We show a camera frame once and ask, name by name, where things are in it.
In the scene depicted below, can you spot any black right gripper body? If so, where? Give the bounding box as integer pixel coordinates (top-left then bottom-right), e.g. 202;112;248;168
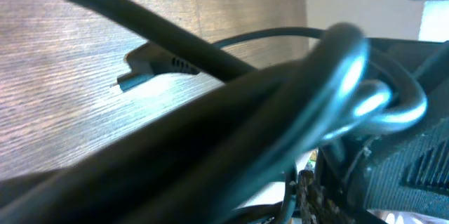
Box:
297;38;448;223

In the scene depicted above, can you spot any black cable bundle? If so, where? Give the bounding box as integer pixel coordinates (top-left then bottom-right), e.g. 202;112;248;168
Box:
0;0;429;224

